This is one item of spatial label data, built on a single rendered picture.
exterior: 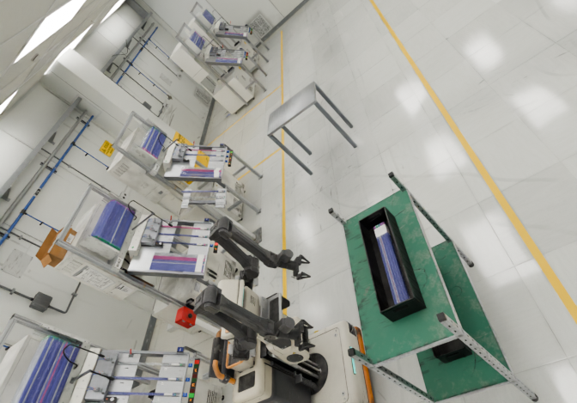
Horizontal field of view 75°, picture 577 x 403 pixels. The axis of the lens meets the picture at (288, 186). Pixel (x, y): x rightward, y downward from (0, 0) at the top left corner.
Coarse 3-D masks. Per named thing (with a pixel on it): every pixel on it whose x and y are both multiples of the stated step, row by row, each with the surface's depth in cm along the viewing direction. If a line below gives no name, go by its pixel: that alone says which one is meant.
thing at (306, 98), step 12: (312, 84) 433; (300, 96) 436; (312, 96) 414; (324, 96) 446; (276, 108) 462; (288, 108) 437; (300, 108) 417; (336, 108) 457; (276, 120) 441; (288, 120) 421; (348, 120) 469; (288, 132) 481; (300, 144) 494
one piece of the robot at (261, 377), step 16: (256, 352) 242; (256, 368) 234; (272, 368) 243; (288, 368) 251; (304, 368) 259; (240, 384) 236; (256, 384) 227; (272, 384) 235; (288, 384) 245; (304, 384) 249; (240, 400) 230; (256, 400) 230; (272, 400) 231; (288, 400) 237; (304, 400) 248
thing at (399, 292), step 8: (384, 224) 207; (376, 232) 207; (384, 232) 204; (384, 240) 200; (384, 248) 197; (392, 248) 194; (384, 256) 194; (392, 256) 190; (384, 264) 191; (392, 264) 188; (392, 272) 185; (400, 272) 182; (392, 280) 182; (400, 280) 179; (392, 288) 180; (400, 288) 177; (392, 296) 177; (400, 296) 174; (408, 296) 172
